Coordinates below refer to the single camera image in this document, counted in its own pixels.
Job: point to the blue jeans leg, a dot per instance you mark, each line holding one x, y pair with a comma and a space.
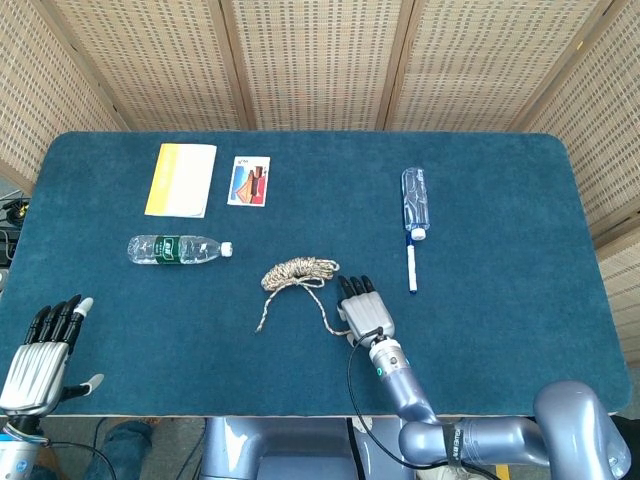
117, 450

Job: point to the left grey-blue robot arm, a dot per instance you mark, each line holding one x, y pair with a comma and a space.
17, 455

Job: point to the blue felt table cover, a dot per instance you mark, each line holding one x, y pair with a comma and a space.
200, 360

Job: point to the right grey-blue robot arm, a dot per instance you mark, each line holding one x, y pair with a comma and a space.
415, 395

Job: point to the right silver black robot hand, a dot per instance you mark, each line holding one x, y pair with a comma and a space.
367, 315

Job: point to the grey-blue robot torso base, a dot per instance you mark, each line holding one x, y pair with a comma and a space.
240, 450

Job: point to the black equipment box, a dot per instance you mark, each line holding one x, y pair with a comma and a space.
7, 247

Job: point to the woven bamboo screen panel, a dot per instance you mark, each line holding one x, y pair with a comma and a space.
480, 65
150, 65
622, 300
315, 65
30, 100
600, 125

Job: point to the black cloth garment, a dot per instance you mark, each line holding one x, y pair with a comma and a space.
627, 430

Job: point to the picture card with red building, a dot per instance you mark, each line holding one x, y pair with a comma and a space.
248, 181

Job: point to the yellow white booklet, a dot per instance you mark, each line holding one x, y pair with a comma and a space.
180, 180

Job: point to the green label water bottle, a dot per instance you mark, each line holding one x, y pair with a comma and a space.
175, 249

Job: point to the black yellow tool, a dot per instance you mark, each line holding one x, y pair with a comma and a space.
15, 210

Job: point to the white marker with blue cap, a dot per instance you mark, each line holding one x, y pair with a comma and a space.
411, 265

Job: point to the clear blue-tinted water bottle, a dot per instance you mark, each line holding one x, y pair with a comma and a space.
415, 200

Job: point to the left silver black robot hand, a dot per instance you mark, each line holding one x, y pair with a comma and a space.
35, 372

